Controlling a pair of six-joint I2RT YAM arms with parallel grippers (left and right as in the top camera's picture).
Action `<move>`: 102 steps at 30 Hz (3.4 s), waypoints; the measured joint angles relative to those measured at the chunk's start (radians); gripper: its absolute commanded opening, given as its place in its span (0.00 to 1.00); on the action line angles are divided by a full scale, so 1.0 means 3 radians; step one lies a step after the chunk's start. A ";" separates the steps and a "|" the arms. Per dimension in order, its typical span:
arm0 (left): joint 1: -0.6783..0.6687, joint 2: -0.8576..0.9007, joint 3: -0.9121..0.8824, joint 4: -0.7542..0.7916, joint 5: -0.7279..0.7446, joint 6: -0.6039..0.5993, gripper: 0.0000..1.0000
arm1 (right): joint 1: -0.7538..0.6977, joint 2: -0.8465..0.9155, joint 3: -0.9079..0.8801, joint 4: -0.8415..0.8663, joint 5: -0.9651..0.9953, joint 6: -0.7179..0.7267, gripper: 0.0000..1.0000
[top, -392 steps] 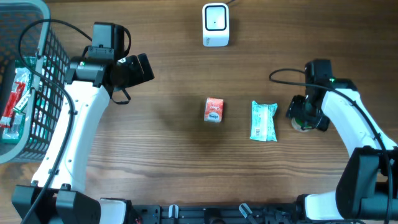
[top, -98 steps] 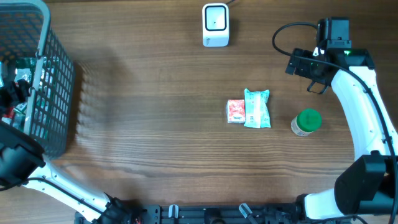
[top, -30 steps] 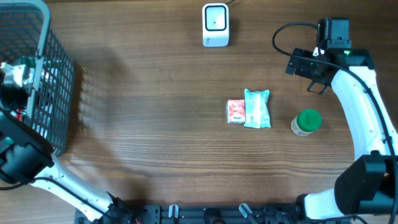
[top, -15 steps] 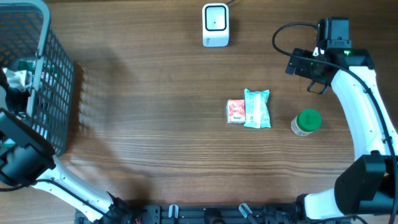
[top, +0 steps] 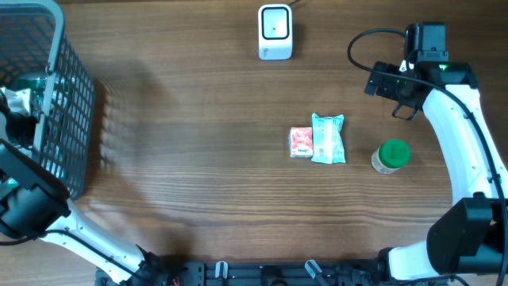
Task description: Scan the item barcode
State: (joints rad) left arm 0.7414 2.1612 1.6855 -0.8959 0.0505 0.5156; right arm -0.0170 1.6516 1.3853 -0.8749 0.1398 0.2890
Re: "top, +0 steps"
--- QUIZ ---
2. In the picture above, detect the green lid jar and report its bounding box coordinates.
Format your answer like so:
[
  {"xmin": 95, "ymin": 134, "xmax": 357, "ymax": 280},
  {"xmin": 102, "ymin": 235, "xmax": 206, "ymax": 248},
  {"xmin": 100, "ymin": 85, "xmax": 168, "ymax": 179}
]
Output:
[{"xmin": 371, "ymin": 138, "xmax": 411, "ymax": 175}]

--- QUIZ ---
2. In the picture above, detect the teal tissue pack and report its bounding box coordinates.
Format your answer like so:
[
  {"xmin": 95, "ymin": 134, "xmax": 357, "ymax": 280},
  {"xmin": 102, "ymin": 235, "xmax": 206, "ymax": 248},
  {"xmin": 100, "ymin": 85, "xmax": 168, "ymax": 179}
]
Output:
[{"xmin": 311, "ymin": 113, "xmax": 346, "ymax": 164}]

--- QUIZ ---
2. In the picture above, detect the orange small snack box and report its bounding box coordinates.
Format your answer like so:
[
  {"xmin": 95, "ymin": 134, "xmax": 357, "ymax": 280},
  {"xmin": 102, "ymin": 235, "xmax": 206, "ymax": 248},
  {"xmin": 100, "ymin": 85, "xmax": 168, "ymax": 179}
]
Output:
[{"xmin": 288, "ymin": 127, "xmax": 314, "ymax": 157}]

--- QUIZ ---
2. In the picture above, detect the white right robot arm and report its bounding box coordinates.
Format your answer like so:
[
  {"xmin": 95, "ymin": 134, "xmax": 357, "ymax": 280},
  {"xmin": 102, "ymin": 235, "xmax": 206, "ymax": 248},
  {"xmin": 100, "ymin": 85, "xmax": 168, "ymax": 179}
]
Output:
[{"xmin": 365, "ymin": 22, "xmax": 507, "ymax": 285}]

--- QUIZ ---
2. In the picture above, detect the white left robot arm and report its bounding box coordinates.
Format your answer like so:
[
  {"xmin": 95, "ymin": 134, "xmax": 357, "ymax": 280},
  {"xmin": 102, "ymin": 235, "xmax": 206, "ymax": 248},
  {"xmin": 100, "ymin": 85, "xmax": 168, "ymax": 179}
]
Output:
[{"xmin": 1, "ymin": 115, "xmax": 171, "ymax": 285}]

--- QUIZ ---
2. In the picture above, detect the white barcode scanner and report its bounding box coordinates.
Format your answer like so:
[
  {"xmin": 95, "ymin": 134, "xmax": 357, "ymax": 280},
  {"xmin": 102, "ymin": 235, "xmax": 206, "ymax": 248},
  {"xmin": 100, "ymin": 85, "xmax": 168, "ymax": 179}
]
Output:
[{"xmin": 258, "ymin": 4, "xmax": 293, "ymax": 60}]

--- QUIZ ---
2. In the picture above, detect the grey plastic shopping basket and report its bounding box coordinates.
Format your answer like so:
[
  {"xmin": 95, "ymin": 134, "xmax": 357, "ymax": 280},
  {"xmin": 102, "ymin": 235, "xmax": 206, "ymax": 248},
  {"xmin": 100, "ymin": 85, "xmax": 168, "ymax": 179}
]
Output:
[{"xmin": 1, "ymin": 0, "xmax": 96, "ymax": 199}]

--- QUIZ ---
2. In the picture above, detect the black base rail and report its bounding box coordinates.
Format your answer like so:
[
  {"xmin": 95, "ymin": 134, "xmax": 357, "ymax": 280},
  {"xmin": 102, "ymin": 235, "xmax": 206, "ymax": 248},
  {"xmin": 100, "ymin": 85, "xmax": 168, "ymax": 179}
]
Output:
[{"xmin": 94, "ymin": 258, "xmax": 390, "ymax": 286}]

